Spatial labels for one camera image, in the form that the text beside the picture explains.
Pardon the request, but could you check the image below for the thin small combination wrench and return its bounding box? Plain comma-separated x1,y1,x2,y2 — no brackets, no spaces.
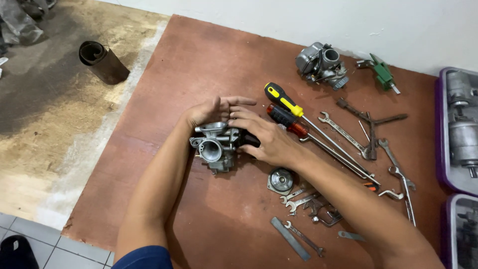
282,220,325,258

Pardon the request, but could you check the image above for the black rounded object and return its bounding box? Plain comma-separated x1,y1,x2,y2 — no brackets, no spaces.
0,234,40,269

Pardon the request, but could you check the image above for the short silver open-end wrench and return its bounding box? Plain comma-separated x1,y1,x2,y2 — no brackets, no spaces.
279,188,307,205
285,193,319,217

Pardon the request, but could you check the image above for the heap of grey plastic bags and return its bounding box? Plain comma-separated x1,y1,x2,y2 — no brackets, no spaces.
0,0,58,48

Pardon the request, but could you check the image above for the round silver metal cap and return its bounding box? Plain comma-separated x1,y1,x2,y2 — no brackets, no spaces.
267,167,296,196

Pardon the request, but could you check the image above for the slim silver open-end wrench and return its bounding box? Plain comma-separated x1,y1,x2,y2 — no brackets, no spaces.
388,166,417,227

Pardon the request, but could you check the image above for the thin metal pin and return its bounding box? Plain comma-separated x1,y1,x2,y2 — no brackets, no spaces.
358,120,370,143

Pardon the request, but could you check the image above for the red black handled screwdriver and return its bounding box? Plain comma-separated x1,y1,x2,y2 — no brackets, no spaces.
266,103,382,187

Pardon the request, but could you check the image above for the bent silver hook tool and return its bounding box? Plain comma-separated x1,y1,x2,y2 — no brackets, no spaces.
378,189,405,201

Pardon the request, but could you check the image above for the brown plywood board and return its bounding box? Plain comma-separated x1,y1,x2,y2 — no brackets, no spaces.
61,14,451,269

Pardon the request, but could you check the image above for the rusty cross socket wrench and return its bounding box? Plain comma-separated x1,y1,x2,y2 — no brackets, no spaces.
336,97,409,161

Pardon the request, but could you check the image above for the green metal tool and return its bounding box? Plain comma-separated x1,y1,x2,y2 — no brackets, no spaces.
356,53,401,95

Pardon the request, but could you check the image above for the purple tray with starter motors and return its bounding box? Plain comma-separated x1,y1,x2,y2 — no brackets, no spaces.
435,67,478,197

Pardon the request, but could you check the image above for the person's blue shirt sleeve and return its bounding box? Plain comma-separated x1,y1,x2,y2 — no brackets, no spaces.
111,245,175,269

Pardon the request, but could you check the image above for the rusty dark open-end wrench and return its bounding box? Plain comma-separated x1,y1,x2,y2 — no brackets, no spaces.
304,198,330,218

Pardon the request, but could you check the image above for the yellow black handled screwdriver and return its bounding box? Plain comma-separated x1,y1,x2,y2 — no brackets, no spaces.
264,82,375,178

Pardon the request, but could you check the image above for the long silver combination wrench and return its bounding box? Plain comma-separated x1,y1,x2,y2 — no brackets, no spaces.
318,111,371,160

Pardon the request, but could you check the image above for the silver carburetor with black part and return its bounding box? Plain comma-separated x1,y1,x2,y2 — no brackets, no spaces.
189,121,261,176

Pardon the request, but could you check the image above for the grey carburetor with hoses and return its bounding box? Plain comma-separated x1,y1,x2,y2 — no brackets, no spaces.
295,41,350,92

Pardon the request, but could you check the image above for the small flat metal blade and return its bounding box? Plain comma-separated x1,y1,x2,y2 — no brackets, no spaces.
338,230,366,242

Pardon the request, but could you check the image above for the purple tray with dark parts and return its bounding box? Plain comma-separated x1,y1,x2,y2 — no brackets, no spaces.
440,193,478,269

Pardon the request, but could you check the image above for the silver double open-end wrench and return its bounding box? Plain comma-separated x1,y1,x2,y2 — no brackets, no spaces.
377,138,417,191

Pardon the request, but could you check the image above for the flat grey metal file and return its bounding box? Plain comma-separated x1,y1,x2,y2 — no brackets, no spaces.
270,216,311,262

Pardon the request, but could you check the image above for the person's right hand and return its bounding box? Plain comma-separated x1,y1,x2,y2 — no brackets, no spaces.
227,110,304,169

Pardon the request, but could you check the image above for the person's left hand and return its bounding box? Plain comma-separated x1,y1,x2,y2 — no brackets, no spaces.
182,96,258,130

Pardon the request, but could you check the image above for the rolled dark rubber sheet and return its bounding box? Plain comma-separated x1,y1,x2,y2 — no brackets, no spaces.
78,40,131,86

